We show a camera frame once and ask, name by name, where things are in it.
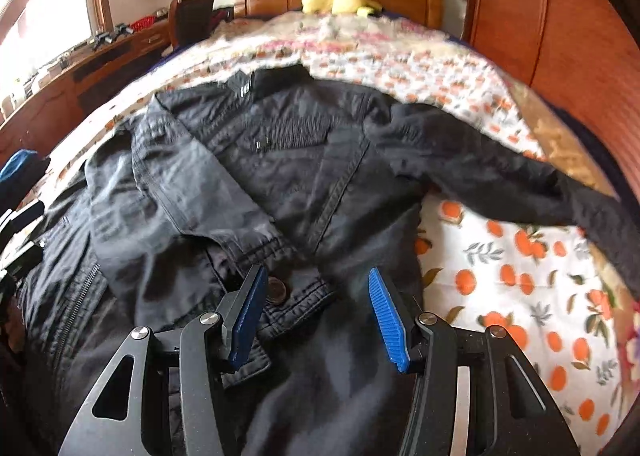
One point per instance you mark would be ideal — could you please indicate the wooden desk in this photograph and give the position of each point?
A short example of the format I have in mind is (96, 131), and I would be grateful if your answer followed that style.
(75, 86)

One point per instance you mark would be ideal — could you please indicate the orange fruit print bedsheet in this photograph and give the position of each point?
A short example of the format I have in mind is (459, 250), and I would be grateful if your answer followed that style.
(500, 261)

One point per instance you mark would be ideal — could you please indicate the red basket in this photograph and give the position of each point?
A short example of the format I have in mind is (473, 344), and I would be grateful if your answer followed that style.
(141, 23)

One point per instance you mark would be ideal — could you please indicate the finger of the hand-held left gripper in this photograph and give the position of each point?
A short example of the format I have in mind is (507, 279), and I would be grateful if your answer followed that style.
(17, 167)

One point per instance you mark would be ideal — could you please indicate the dark wooden chair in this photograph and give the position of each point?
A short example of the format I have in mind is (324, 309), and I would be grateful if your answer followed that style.
(192, 18)

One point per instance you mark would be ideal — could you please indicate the pile of black gadgets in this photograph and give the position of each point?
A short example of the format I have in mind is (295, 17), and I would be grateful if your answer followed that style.
(110, 35)

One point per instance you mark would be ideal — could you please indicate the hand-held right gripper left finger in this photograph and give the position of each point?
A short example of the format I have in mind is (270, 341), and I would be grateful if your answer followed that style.
(246, 321)

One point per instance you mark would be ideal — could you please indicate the wooden wardrobe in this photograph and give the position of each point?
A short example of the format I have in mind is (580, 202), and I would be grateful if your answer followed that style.
(540, 11)

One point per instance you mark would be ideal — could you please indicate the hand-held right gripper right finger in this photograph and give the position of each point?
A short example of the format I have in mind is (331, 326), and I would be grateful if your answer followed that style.
(389, 321)

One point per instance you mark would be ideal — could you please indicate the black jacket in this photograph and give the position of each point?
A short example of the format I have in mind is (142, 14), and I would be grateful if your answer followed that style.
(300, 186)

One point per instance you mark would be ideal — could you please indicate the window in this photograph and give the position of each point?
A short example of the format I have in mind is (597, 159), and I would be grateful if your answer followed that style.
(45, 11)

